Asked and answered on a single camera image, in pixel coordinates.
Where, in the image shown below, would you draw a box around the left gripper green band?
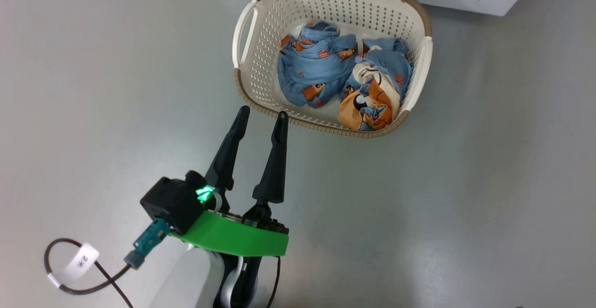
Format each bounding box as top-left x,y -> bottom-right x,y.
170,106 -> 289,257

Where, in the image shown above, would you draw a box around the blue bear print trousers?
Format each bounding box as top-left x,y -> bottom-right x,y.
277,20 -> 359,108

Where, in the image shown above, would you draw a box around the blue orange bear face garment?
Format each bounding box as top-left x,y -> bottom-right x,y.
337,37 -> 414,132

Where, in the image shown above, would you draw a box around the cream perforated laundry basket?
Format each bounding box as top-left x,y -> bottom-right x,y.
232,0 -> 433,139

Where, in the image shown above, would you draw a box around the thin black cable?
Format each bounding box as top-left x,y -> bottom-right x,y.
267,256 -> 281,308

